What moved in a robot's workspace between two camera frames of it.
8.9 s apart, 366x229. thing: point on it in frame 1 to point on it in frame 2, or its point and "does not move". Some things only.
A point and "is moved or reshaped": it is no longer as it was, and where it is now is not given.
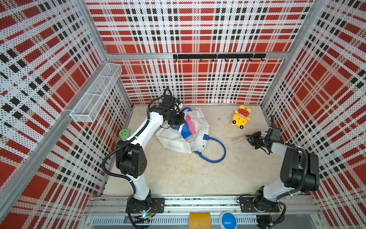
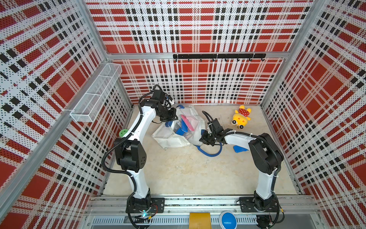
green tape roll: x=124 y=133 does not move
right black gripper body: x=256 y=140 to x=208 y=139
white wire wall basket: x=91 y=101 does not move
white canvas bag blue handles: x=211 y=150 is moved or reshaped
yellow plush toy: x=240 y=119 does not move
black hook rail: x=251 y=56 does not move
